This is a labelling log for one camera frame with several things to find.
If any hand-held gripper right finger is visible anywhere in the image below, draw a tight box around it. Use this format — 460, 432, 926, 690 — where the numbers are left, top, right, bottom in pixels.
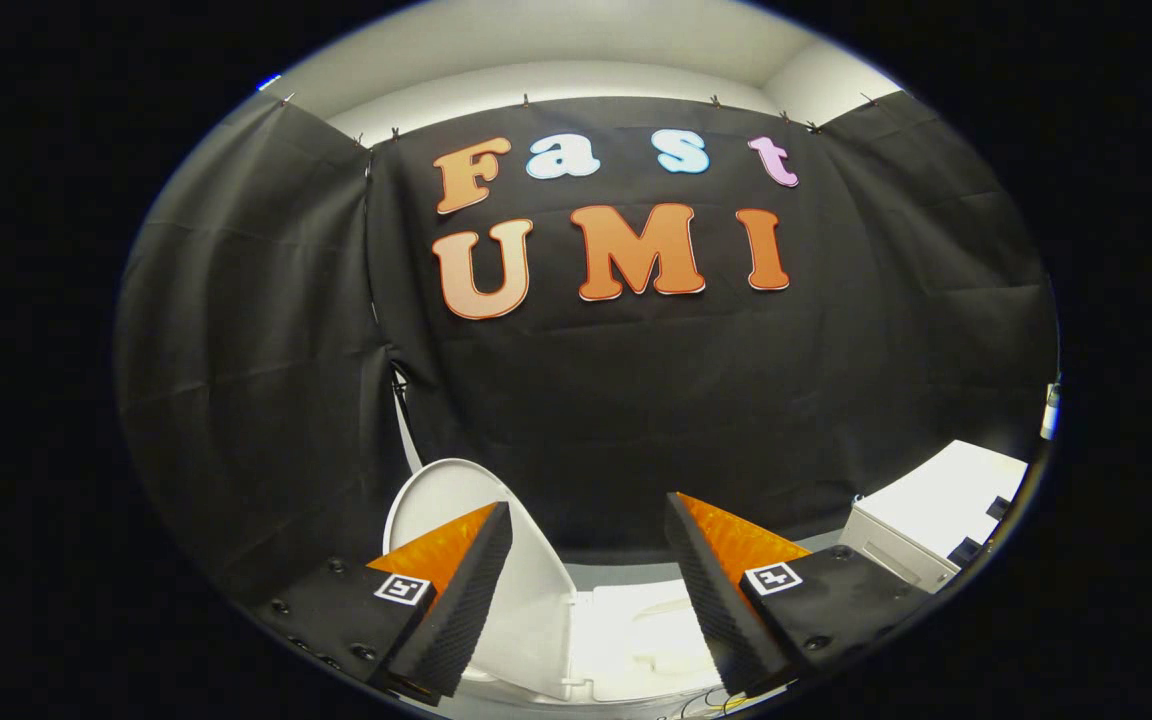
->
664, 491, 937, 700

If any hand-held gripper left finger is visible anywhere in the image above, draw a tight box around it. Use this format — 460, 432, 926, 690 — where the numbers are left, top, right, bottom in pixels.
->
251, 501, 515, 707

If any white pole stand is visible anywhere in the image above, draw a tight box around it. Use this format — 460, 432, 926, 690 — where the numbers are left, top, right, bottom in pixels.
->
390, 365, 425, 473

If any white drawer cabinet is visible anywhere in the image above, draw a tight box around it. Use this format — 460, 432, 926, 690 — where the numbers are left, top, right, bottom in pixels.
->
839, 439, 1030, 594

